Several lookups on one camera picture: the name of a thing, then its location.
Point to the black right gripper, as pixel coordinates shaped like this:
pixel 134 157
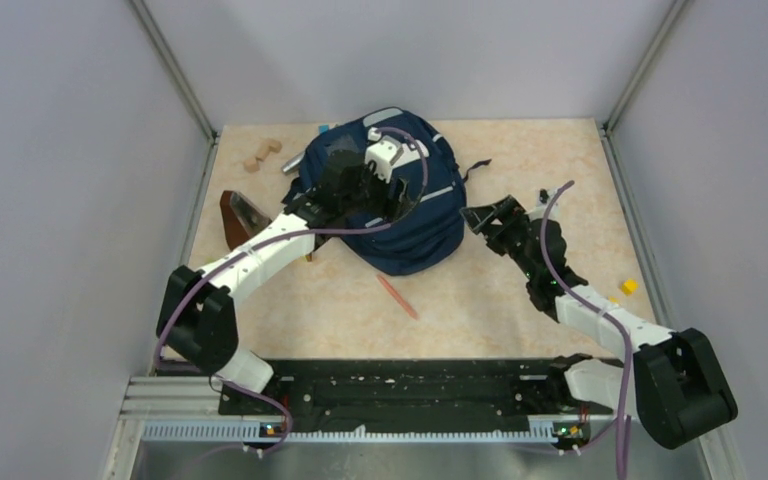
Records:
pixel 508 210

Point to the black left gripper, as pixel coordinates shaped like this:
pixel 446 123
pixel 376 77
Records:
pixel 390 207

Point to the navy blue student backpack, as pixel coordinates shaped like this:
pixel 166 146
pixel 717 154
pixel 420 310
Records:
pixel 434 229

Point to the orange pencils bundle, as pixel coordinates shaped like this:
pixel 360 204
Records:
pixel 398 298

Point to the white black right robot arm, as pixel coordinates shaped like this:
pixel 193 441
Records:
pixel 670 381

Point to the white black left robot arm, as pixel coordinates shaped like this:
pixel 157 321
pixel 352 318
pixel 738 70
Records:
pixel 198 318

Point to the silver microphone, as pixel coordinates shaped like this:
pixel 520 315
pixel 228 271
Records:
pixel 293 164

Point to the wooden block puzzle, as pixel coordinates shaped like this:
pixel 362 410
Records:
pixel 266 148

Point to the brown wooden metronome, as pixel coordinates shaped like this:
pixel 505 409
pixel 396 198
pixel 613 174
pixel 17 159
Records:
pixel 241 218

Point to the yellow cube far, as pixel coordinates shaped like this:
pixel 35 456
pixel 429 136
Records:
pixel 628 287

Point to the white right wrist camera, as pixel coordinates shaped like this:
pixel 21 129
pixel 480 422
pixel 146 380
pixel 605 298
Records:
pixel 542 207

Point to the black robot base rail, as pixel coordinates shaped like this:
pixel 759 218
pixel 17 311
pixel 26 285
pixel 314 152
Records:
pixel 517 401

